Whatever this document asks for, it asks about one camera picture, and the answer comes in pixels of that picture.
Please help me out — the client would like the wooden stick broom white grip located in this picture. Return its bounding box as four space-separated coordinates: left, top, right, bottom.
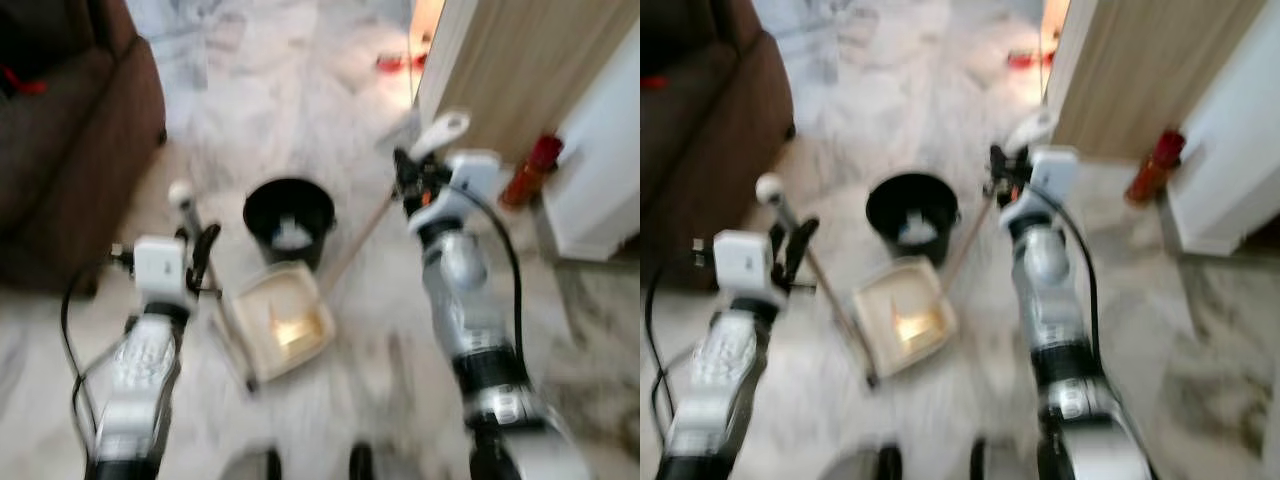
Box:
317 109 472 297
939 107 1060 292

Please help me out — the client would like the beige long-handled dustpan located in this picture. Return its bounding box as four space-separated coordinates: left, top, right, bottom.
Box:
754 172 960 392
166 179 338 394

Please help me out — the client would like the white paper scrap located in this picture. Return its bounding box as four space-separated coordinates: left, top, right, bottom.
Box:
271 217 314 252
896 211 937 247

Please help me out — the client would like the black plastic bucket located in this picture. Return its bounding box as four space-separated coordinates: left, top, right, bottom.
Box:
865 172 962 270
242 177 338 272

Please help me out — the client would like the red cylindrical can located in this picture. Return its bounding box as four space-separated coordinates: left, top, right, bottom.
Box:
1124 129 1189 207
499 134 565 212

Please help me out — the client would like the brown fabric sofa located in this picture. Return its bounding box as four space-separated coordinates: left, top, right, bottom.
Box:
0 0 169 293
640 0 797 293

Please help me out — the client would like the light wooden door panel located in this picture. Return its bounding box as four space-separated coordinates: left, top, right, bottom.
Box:
414 0 641 167
1044 0 1267 162

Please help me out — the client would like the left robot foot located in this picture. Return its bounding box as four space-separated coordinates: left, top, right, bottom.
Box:
834 444 902 480

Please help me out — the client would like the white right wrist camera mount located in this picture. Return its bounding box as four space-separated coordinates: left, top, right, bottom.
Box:
410 150 502 237
1004 144 1080 227

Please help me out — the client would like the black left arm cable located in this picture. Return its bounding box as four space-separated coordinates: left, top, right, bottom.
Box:
644 258 717 433
59 248 137 443

